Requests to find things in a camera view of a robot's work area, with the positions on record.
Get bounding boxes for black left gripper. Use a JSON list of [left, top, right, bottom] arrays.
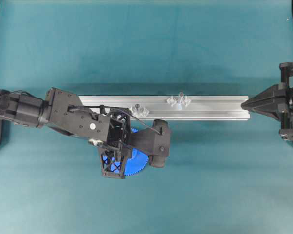
[[46, 88, 130, 179]]

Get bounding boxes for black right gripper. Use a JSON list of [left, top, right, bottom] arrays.
[[241, 62, 293, 141]]

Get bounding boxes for large blue plastic gear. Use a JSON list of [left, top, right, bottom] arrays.
[[101, 126, 150, 178]]

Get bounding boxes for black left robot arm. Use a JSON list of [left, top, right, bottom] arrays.
[[0, 88, 131, 179]]

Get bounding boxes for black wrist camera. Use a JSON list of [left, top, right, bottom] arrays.
[[129, 119, 171, 168]]

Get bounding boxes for clear left shaft bracket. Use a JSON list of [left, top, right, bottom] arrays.
[[130, 105, 149, 118]]

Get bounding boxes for clear shaft bracket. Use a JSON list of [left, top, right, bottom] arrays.
[[166, 96, 191, 108], [130, 105, 149, 118]]

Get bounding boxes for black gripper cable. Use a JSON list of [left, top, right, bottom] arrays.
[[68, 104, 163, 135]]

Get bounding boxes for silver aluminium extrusion rail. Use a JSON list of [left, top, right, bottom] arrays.
[[79, 95, 250, 121]]

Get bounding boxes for clear right shaft bracket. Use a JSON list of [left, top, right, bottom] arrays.
[[166, 96, 191, 108]]

